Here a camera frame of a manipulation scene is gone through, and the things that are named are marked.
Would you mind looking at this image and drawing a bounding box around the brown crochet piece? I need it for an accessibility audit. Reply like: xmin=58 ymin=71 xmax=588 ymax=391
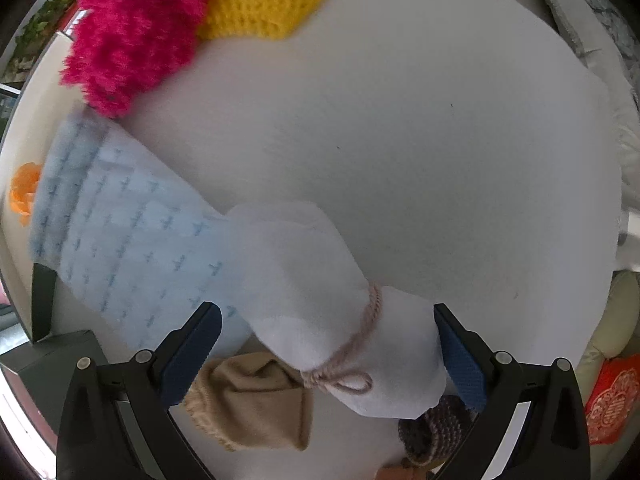
xmin=397 ymin=394 xmax=478 ymax=471

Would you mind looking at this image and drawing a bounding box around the magenta fluffy cloth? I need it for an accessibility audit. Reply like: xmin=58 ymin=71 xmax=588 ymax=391
xmin=59 ymin=0 xmax=221 ymax=120

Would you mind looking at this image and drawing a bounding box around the orange soft toy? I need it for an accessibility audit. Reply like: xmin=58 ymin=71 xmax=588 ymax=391
xmin=9 ymin=161 xmax=43 ymax=228

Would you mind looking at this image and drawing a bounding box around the beige knit sock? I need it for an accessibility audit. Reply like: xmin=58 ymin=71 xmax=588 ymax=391
xmin=181 ymin=351 xmax=316 ymax=453

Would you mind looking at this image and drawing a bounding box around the grey patterned cushion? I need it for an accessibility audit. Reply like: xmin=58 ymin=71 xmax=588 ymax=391
xmin=520 ymin=0 xmax=640 ymax=126

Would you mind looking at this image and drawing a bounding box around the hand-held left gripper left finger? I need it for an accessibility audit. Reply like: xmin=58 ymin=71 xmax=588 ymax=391
xmin=55 ymin=301 xmax=224 ymax=480

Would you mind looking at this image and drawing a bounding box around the blue patterned cloth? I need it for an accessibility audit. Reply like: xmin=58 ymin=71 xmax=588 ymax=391
xmin=27 ymin=110 xmax=261 ymax=356

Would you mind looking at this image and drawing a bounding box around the red patterned cushion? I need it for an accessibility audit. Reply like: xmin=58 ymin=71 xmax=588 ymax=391
xmin=584 ymin=357 xmax=640 ymax=445

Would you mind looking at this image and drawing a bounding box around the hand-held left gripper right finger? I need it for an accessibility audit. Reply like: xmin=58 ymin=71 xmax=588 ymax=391
xmin=433 ymin=303 xmax=592 ymax=480

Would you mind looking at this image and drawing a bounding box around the pale green cushion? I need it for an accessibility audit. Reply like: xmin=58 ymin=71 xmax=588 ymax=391
xmin=575 ymin=270 xmax=640 ymax=381

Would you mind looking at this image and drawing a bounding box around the white towel roll with string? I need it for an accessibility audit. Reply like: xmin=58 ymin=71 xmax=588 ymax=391
xmin=227 ymin=200 xmax=448 ymax=420

